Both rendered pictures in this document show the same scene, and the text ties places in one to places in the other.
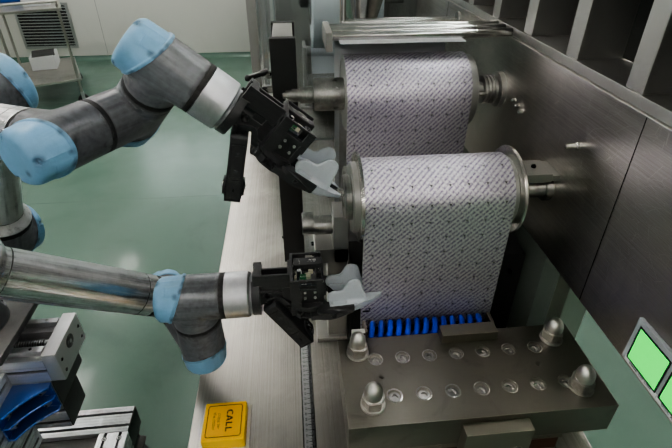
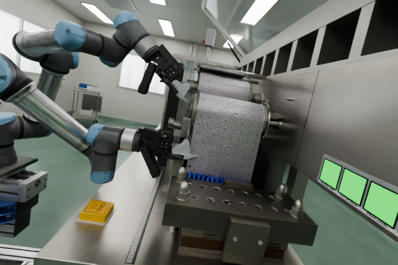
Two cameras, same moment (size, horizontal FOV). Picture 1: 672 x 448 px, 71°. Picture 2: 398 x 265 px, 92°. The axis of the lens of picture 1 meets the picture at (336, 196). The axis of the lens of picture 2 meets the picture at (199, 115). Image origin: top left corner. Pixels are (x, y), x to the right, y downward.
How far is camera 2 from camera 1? 36 cm
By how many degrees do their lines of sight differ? 25
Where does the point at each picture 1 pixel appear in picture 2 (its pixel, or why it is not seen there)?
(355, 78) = (204, 77)
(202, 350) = (102, 165)
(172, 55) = (136, 23)
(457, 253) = (236, 141)
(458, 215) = (238, 119)
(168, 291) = (98, 126)
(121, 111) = (109, 40)
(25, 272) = (37, 97)
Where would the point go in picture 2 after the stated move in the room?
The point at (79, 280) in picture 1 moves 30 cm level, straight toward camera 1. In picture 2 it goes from (58, 114) to (50, 142)
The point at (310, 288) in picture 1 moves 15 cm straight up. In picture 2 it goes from (164, 141) to (172, 96)
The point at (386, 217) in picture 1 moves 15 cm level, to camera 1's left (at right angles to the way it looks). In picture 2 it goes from (206, 112) to (163, 104)
